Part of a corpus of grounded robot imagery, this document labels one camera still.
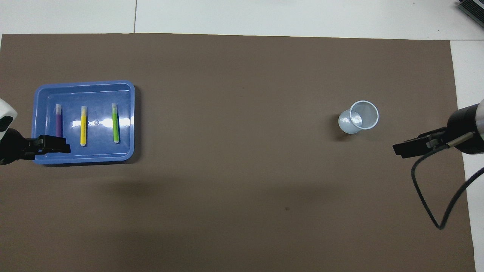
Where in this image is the green marker pen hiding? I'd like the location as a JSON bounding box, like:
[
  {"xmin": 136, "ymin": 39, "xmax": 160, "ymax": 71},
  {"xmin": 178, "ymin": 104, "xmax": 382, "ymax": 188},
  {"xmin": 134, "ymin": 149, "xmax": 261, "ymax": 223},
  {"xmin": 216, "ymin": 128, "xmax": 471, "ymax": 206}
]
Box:
[{"xmin": 112, "ymin": 103, "xmax": 120, "ymax": 144}]

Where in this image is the translucent plastic cup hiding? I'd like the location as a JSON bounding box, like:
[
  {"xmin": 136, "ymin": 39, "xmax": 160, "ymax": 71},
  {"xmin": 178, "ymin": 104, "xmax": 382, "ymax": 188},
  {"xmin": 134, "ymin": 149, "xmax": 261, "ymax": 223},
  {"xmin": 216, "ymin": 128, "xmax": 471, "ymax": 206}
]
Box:
[{"xmin": 338, "ymin": 100, "xmax": 379, "ymax": 135}]

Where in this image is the grey ribbed device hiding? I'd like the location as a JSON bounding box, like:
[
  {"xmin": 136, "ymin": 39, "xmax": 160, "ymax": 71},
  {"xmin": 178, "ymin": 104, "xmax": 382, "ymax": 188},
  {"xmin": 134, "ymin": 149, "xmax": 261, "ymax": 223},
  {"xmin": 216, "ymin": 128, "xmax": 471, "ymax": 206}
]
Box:
[{"xmin": 458, "ymin": 0, "xmax": 484, "ymax": 22}]

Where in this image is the brown table mat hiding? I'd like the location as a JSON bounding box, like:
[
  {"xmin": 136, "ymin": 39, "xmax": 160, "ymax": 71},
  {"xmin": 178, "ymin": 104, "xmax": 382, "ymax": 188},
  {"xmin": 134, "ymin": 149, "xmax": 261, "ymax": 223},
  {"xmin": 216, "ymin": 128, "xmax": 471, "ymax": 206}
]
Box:
[{"xmin": 0, "ymin": 33, "xmax": 477, "ymax": 272}]

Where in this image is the purple marker pen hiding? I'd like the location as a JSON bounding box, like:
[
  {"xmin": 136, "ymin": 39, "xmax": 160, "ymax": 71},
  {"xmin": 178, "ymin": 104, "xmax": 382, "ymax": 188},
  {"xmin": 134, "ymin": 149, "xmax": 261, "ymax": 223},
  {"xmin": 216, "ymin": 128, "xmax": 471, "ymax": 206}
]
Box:
[{"xmin": 55, "ymin": 104, "xmax": 63, "ymax": 137}]

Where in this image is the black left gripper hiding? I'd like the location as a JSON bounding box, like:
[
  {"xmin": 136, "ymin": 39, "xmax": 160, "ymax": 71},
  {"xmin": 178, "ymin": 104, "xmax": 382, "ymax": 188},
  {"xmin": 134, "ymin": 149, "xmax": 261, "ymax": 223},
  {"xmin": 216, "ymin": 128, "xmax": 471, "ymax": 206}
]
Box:
[{"xmin": 0, "ymin": 128, "xmax": 71, "ymax": 165}]

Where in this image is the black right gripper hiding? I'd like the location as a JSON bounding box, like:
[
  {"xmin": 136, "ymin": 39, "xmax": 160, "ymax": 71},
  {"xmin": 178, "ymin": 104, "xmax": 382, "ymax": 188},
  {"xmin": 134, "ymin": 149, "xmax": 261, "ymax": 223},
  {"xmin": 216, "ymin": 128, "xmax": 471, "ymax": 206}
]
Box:
[{"xmin": 392, "ymin": 105, "xmax": 481, "ymax": 158}]

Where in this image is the blue plastic tray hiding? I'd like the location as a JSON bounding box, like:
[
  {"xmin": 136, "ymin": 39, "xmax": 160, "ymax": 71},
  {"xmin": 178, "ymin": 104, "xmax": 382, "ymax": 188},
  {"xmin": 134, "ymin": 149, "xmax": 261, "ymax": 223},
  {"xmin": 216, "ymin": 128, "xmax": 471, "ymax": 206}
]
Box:
[{"xmin": 30, "ymin": 80, "xmax": 135, "ymax": 165}]

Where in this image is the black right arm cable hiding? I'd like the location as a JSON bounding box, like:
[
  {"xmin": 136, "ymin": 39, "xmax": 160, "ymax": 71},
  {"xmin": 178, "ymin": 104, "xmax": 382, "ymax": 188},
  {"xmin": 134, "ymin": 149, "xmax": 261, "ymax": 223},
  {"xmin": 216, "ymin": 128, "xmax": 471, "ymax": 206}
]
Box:
[{"xmin": 411, "ymin": 131, "xmax": 484, "ymax": 230}]

